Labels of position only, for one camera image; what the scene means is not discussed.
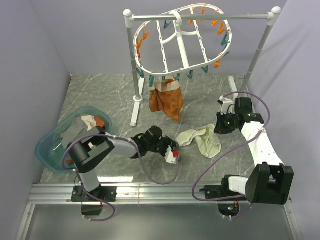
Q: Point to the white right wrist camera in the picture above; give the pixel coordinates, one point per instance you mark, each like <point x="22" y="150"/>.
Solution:
<point x="227" y="105"/>

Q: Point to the white oval clip hanger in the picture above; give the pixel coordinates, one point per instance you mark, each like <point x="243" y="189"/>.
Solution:
<point x="176" y="24"/>

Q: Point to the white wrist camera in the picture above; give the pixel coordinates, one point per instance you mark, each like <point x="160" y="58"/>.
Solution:
<point x="172" y="156"/>
<point x="227" y="105"/>

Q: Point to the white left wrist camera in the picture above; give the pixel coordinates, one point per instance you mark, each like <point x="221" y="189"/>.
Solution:
<point x="172" y="156"/>

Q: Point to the orange cloth in basket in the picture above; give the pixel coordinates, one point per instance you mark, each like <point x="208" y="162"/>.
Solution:
<point x="99" y="122"/>

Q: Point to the aluminium mounting rail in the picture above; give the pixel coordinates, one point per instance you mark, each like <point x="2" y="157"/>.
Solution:
<point x="146" y="211"/>

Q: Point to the grey cloth in basket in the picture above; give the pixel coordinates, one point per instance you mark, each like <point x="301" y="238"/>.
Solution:
<point x="77" y="127"/>

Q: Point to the white drying rack stand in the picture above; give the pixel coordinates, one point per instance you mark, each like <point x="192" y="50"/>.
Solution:
<point x="151" y="55"/>

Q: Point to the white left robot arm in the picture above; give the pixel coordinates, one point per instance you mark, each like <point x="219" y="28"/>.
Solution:
<point x="88" y="151"/>

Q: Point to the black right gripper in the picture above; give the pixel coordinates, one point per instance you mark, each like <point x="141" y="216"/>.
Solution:
<point x="220" y="129"/>

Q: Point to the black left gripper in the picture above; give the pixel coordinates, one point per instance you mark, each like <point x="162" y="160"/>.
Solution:
<point x="169" y="142"/>

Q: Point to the cream cloth in basket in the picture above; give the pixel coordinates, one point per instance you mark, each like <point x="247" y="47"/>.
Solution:
<point x="89" y="121"/>

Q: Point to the orange hanging underwear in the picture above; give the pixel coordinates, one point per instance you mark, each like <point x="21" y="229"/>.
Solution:
<point x="166" y="97"/>

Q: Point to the teal plastic basket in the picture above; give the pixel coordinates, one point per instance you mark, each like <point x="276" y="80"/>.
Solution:
<point x="49" y="149"/>

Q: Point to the pale yellow underwear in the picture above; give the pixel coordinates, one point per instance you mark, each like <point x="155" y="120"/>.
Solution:
<point x="207" y="141"/>

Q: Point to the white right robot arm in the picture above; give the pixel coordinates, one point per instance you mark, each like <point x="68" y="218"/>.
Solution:
<point x="271" y="180"/>

